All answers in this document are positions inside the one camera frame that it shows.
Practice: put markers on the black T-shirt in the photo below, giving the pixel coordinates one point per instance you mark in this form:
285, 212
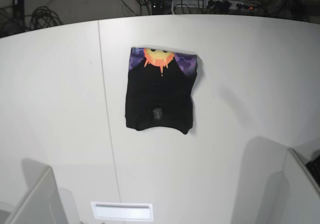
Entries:
159, 89

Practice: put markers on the white power strip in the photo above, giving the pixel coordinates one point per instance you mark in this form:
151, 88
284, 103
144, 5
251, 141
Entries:
217, 5

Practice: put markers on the grey partition panel left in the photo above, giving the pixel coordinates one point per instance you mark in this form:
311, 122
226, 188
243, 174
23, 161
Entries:
44, 202

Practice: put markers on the grey partition panel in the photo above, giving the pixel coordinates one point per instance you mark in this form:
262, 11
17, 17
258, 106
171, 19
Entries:
292, 195
44, 202

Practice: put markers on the black keyboard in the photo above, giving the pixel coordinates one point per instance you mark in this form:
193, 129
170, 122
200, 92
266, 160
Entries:
314, 169

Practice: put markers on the grey partition panel right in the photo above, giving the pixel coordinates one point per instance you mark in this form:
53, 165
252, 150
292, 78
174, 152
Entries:
292, 195

